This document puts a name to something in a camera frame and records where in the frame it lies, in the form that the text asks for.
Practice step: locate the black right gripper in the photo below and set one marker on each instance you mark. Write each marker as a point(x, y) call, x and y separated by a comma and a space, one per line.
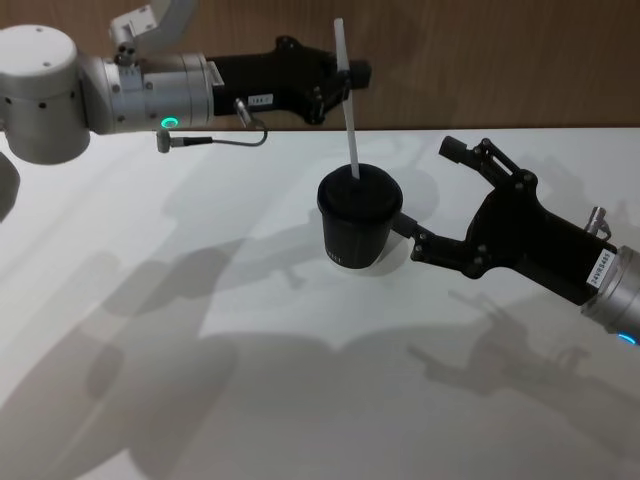
point(530, 235)

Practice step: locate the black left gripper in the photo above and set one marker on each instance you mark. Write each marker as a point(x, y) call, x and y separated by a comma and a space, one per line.
point(255, 77)

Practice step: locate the white plastic straw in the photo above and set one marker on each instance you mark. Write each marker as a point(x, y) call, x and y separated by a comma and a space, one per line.
point(349, 115)

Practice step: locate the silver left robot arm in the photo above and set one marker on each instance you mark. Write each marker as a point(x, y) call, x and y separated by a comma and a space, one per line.
point(40, 75)

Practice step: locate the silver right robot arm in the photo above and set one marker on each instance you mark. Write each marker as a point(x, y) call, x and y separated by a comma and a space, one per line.
point(625, 300)

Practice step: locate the black cup lid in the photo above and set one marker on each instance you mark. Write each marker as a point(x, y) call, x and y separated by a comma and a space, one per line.
point(360, 197)

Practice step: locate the black paper cup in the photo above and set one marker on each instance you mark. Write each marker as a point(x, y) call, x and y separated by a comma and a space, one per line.
point(355, 240)

